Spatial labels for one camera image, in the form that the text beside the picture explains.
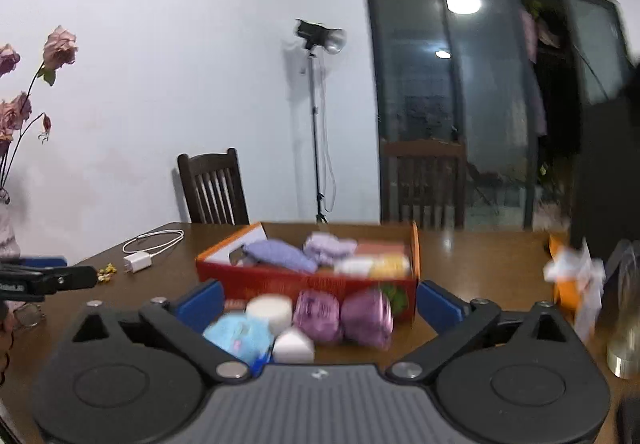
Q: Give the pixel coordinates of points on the purple knitted cloth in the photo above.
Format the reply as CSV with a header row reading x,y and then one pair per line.
x,y
330,248

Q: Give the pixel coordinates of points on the white paper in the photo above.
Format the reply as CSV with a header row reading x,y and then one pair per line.
x,y
585,284

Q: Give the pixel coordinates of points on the purple fabric pouch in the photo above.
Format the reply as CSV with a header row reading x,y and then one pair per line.
x,y
280,256

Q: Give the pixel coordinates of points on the eyeglasses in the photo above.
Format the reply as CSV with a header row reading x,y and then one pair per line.
x,y
27,316

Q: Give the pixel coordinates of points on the dried pink rose bouquet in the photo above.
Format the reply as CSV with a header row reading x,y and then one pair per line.
x,y
59,48

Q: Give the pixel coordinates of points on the clear glass cup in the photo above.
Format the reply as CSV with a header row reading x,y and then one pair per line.
x,y
625,314

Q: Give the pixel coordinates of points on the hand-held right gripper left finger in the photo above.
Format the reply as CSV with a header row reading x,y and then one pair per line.
x,y
200,306

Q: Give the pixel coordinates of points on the hanging clothes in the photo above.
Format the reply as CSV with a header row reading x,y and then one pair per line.
x,y
537,93

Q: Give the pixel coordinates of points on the white round sponge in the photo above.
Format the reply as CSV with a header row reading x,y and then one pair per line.
x,y
270,314

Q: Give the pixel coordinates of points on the small yellow crumbs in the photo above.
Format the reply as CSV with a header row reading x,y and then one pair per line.
x,y
106,272

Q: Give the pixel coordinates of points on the blue plush toy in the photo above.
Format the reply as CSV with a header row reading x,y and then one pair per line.
x,y
237,339

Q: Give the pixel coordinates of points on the sliding glass door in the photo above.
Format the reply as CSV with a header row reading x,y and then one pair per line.
x,y
415,73

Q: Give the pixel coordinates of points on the dark wooden chair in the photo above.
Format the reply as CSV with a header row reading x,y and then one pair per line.
x,y
425,151
212,163

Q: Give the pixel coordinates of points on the dark wooden chair back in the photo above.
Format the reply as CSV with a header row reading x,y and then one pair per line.
x,y
425,151

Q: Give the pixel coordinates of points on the pale pink ceramic vase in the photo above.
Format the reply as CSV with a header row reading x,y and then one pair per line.
x,y
6,234

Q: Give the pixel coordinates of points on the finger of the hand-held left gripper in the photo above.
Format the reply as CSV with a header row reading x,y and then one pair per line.
x,y
72,278
45,262

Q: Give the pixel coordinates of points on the studio light on stand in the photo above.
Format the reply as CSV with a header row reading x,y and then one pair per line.
x,y
312,31

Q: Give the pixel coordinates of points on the white triangular sponge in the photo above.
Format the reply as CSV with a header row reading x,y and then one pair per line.
x,y
294,349

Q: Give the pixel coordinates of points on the white charger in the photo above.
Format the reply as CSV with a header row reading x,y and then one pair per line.
x,y
137,263

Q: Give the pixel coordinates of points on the red cardboard box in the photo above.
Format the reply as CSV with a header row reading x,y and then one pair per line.
x,y
300,286

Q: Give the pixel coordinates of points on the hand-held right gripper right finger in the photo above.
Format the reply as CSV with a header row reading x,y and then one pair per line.
x,y
440,309

